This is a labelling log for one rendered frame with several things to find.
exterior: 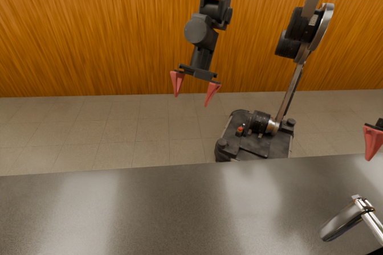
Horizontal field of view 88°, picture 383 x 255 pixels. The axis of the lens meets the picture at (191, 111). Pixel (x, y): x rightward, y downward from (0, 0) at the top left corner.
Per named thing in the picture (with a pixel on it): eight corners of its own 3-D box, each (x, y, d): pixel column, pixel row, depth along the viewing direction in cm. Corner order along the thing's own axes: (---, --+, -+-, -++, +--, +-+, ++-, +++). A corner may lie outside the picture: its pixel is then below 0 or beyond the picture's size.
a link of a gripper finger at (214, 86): (209, 110, 54) (219, 76, 52) (185, 102, 56) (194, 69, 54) (215, 107, 60) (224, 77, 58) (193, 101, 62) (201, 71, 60)
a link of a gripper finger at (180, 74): (186, 102, 56) (194, 69, 54) (163, 95, 58) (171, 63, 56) (194, 101, 62) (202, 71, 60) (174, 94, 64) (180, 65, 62)
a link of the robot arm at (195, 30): (233, 9, 53) (204, 5, 56) (225, -9, 43) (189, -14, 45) (220, 54, 56) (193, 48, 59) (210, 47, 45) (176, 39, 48)
